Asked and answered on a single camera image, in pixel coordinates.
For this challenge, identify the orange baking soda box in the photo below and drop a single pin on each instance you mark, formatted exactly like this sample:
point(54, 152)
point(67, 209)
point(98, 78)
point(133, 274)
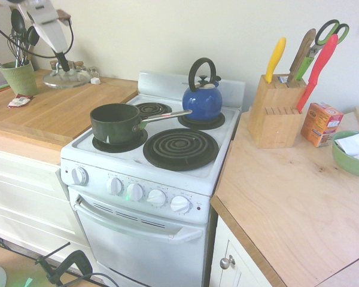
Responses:
point(320, 125)

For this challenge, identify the metal whisk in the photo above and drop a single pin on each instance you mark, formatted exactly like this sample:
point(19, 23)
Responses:
point(15, 48)

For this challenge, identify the white stove knob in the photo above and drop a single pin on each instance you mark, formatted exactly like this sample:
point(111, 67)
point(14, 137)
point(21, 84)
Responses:
point(155, 198)
point(179, 204)
point(134, 192)
point(115, 186)
point(78, 176)

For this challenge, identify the glass pot lid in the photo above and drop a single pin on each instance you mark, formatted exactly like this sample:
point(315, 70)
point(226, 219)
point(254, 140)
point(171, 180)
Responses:
point(65, 80)

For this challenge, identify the white drawer cabinet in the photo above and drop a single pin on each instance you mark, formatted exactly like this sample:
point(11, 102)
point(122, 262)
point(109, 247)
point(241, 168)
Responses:
point(21, 203)

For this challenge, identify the green black scissors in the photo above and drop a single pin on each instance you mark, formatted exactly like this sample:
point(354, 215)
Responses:
point(323, 36)

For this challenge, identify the white electric stove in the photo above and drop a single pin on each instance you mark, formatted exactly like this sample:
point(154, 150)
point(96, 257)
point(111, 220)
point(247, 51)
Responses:
point(143, 239)

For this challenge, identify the red white packet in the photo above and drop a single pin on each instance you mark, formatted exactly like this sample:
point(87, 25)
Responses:
point(18, 101)

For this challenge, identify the white paper napkin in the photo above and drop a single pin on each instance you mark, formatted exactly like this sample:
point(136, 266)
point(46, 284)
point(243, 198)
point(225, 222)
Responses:
point(356, 143)

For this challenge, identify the white cabinet with knob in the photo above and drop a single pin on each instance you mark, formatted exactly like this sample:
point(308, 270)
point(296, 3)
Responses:
point(233, 269)

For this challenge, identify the small black spoon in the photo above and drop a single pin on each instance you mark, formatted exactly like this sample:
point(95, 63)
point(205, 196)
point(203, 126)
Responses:
point(33, 36)

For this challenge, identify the wooden knife block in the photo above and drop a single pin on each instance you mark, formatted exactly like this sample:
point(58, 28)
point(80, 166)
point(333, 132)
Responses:
point(275, 125)

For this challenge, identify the small white block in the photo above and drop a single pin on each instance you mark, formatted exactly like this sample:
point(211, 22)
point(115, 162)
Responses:
point(95, 80)

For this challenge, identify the metal cabinet knob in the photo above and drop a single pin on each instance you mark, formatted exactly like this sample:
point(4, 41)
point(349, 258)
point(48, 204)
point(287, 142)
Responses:
point(226, 262)

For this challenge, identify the clear glass shaker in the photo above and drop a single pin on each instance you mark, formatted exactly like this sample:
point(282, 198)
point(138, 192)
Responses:
point(85, 73)
point(93, 73)

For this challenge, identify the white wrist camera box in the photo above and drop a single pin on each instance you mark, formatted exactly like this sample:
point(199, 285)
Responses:
point(40, 15)

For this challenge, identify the red knife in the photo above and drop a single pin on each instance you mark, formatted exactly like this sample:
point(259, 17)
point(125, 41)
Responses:
point(320, 65)

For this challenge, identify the green ribbed utensil cup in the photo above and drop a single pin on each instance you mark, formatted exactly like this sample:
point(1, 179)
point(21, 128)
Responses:
point(19, 79)

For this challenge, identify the green ceramic bowl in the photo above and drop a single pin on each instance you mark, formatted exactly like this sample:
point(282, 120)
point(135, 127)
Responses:
point(347, 164)

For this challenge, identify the dark green saucepan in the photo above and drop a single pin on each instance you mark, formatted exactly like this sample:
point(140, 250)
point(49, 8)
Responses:
point(113, 124)

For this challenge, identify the large black spoon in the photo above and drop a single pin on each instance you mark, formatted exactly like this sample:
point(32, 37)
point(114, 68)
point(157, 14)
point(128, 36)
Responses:
point(18, 21)

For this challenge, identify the small black coil burner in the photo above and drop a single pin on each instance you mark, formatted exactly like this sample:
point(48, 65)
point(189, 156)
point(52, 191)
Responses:
point(218, 121)
point(140, 140)
point(154, 109)

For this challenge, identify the black clamp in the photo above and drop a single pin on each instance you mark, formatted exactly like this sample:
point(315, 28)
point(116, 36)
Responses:
point(65, 266)

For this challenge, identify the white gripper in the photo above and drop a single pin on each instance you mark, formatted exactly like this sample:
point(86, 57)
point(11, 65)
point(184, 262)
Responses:
point(52, 36)

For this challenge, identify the large black coil burner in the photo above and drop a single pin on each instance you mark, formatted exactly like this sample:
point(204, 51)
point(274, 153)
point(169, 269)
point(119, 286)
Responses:
point(181, 149)

